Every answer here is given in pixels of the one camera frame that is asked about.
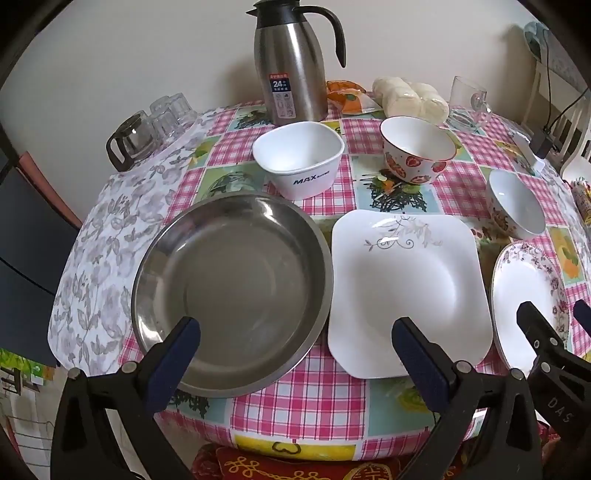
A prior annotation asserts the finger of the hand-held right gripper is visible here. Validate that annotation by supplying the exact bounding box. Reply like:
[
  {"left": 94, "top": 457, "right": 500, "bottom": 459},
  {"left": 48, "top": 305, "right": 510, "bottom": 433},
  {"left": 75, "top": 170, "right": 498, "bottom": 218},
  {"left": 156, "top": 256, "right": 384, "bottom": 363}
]
[
  {"left": 516, "top": 301, "right": 591, "bottom": 444},
  {"left": 574, "top": 300, "right": 591, "bottom": 339}
]

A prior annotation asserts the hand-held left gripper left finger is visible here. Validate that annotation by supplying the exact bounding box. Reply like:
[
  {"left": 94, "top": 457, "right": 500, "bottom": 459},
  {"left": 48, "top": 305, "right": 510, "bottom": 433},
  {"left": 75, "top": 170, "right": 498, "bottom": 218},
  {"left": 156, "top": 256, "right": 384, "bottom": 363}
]
[{"left": 50, "top": 316, "right": 201, "bottom": 480}]

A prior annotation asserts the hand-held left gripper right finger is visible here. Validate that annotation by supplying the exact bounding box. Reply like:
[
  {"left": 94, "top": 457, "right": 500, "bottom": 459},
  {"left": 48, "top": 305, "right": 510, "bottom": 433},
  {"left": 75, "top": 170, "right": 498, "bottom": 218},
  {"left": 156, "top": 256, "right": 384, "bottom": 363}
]
[{"left": 392, "top": 316, "right": 543, "bottom": 480}]

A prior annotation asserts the floral rim round plate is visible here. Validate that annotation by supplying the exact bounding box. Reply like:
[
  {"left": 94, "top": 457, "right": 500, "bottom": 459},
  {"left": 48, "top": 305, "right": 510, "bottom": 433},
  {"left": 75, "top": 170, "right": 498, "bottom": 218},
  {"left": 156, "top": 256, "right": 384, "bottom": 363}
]
[{"left": 490, "top": 241, "right": 571, "bottom": 377}]

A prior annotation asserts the white square plate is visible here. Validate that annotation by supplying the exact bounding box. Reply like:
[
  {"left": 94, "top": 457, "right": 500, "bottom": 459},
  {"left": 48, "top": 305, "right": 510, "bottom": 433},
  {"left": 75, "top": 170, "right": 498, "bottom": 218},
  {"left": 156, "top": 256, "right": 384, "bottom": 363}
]
[{"left": 327, "top": 209, "right": 494, "bottom": 380}]

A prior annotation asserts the round stainless steel plate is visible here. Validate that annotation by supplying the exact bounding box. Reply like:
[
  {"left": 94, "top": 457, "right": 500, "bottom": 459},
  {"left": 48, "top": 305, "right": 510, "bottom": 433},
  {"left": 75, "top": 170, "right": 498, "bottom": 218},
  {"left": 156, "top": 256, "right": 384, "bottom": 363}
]
[{"left": 130, "top": 193, "right": 334, "bottom": 398}]

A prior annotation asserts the small floral print bowl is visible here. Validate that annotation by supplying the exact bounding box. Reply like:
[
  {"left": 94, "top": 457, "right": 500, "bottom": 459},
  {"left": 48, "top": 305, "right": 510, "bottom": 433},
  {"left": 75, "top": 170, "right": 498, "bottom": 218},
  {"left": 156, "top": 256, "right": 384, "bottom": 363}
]
[{"left": 488, "top": 169, "right": 547, "bottom": 240}]

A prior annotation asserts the strawberry print bowl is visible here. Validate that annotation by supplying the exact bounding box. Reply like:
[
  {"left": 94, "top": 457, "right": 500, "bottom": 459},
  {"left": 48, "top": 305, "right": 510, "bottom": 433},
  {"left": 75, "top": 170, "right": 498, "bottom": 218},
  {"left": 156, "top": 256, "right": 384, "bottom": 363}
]
[{"left": 380, "top": 116, "right": 458, "bottom": 184}]

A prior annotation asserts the white square bowl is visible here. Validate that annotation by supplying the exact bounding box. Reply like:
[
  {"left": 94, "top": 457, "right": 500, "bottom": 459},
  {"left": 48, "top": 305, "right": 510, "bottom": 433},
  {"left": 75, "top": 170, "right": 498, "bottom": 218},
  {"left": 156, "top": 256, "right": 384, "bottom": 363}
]
[{"left": 252, "top": 121, "right": 346, "bottom": 201}]

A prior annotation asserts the colourful small bottle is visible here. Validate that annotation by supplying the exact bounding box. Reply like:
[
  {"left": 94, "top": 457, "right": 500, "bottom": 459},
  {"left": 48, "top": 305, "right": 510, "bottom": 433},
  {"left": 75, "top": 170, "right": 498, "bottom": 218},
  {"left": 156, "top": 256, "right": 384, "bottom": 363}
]
[{"left": 571, "top": 179, "right": 591, "bottom": 223}]

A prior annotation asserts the white grey floral cloth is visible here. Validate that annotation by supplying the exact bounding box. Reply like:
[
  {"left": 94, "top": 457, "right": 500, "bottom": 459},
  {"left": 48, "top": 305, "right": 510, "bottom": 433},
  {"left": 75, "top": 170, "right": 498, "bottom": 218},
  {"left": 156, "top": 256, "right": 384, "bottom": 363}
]
[{"left": 47, "top": 113, "right": 213, "bottom": 377}]

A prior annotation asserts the red gold patterned cushion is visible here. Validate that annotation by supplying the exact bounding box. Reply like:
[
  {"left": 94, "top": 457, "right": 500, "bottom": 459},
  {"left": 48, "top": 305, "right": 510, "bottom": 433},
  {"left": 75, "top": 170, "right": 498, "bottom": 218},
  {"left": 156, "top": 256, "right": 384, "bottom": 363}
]
[{"left": 191, "top": 442, "right": 462, "bottom": 480}]

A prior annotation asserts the green printed sheet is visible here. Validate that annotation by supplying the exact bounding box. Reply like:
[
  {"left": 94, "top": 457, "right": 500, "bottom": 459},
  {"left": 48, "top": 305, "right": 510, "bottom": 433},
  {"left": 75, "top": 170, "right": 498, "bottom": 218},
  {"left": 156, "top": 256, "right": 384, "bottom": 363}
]
[{"left": 0, "top": 348, "right": 57, "bottom": 398}]

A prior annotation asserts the black power adapter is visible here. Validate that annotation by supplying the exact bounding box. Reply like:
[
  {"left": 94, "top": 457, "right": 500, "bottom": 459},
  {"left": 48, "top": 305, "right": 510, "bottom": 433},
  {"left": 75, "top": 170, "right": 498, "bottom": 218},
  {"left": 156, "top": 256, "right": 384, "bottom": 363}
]
[{"left": 530, "top": 130, "right": 555, "bottom": 158}]

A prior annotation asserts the white charger block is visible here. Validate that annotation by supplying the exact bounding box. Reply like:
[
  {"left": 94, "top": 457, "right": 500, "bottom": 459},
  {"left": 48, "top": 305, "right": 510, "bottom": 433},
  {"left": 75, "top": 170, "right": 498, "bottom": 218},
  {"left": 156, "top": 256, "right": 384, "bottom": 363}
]
[{"left": 512, "top": 131, "right": 548, "bottom": 175}]

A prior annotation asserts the dark cabinet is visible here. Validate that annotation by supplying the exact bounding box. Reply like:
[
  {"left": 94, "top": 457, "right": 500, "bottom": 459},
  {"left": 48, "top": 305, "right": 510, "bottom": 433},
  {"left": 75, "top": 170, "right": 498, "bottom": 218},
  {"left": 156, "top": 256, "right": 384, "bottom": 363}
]
[{"left": 0, "top": 129, "right": 95, "bottom": 367}]

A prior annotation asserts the white rack with items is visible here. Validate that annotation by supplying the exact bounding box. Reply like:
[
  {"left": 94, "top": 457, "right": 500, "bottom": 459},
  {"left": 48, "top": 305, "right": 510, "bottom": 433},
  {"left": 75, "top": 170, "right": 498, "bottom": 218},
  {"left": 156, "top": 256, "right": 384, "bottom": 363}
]
[{"left": 531, "top": 60, "right": 591, "bottom": 185}]

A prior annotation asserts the pink checkered tablecloth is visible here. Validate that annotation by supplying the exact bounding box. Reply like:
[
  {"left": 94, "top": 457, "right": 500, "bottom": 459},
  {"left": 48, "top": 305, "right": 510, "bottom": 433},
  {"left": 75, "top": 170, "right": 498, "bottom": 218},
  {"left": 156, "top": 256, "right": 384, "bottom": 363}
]
[{"left": 124, "top": 102, "right": 591, "bottom": 462}]

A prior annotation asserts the clear glass mug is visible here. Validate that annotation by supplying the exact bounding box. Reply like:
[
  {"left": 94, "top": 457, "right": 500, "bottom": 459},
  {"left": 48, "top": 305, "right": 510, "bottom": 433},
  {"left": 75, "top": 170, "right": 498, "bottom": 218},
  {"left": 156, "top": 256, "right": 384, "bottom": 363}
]
[{"left": 445, "top": 76, "right": 494, "bottom": 132}]

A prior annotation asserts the bag of white steamed buns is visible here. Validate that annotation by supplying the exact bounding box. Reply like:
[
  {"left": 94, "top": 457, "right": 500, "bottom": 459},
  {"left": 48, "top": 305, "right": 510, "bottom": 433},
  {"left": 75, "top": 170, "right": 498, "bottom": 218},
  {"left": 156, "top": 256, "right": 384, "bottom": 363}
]
[{"left": 372, "top": 76, "right": 450, "bottom": 124}]

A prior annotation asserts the pale paper bag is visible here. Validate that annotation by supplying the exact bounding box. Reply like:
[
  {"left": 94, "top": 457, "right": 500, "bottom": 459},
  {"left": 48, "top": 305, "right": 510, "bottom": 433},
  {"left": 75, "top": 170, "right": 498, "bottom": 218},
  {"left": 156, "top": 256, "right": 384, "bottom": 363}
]
[{"left": 524, "top": 21, "right": 591, "bottom": 93}]

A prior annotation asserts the orange and white snack packet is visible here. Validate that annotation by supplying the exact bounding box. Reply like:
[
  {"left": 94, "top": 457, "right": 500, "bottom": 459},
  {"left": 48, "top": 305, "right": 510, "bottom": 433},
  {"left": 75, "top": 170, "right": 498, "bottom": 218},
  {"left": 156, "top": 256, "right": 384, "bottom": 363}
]
[{"left": 330, "top": 90, "right": 384, "bottom": 115}]

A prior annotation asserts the stainless steel thermos jug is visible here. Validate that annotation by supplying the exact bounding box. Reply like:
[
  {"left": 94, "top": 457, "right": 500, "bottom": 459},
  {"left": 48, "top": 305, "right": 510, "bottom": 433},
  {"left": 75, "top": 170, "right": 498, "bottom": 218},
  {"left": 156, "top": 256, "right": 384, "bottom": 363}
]
[{"left": 246, "top": 0, "right": 347, "bottom": 126}]

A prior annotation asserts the glass teapot with black handle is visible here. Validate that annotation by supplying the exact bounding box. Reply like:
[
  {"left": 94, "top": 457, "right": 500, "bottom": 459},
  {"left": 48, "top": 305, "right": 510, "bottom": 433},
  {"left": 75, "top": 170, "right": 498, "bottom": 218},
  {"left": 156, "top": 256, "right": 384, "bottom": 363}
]
[{"left": 106, "top": 111, "right": 160, "bottom": 172}]

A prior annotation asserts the black cable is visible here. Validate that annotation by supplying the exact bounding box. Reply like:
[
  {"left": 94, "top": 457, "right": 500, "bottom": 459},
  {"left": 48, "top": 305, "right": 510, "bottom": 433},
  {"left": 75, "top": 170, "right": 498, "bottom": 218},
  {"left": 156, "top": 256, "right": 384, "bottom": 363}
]
[{"left": 538, "top": 25, "right": 591, "bottom": 137}]

